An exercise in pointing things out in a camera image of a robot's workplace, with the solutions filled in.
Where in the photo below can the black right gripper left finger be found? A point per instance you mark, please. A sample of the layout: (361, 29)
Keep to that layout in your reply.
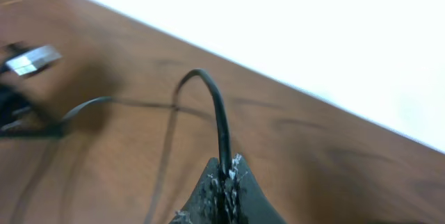
(202, 206)

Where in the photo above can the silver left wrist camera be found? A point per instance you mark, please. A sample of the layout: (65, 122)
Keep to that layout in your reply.
(31, 61)

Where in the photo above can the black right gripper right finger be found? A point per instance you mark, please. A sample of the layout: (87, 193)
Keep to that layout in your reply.
(247, 202)

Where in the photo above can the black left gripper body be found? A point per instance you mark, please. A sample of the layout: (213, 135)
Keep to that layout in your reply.
(21, 117)

